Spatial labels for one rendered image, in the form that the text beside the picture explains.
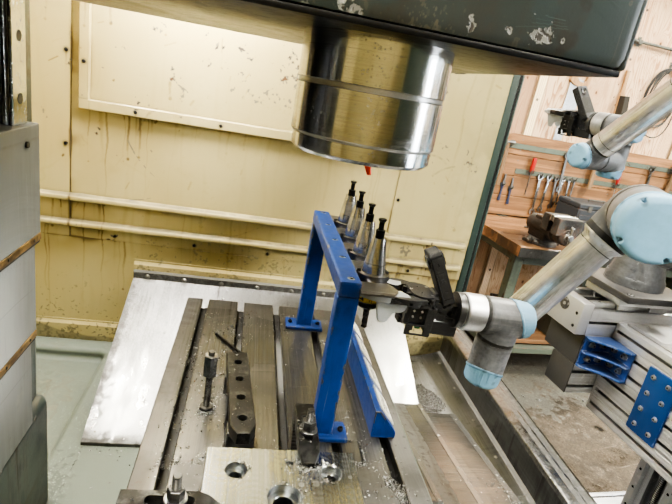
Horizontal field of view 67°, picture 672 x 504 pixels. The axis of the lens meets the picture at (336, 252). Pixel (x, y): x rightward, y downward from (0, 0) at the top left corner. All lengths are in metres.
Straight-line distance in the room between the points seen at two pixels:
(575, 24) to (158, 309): 1.39
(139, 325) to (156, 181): 0.43
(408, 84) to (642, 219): 0.57
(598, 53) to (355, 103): 0.22
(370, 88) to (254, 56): 1.08
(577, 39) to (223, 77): 1.19
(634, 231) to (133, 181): 1.31
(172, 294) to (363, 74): 1.29
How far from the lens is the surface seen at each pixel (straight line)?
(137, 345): 1.58
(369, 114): 0.50
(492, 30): 0.49
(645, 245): 0.98
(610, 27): 0.54
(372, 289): 0.89
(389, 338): 1.70
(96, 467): 1.39
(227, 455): 0.84
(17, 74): 0.83
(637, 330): 1.56
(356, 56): 0.50
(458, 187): 1.73
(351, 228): 1.13
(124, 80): 1.62
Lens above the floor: 1.54
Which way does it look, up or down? 18 degrees down
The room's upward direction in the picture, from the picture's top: 10 degrees clockwise
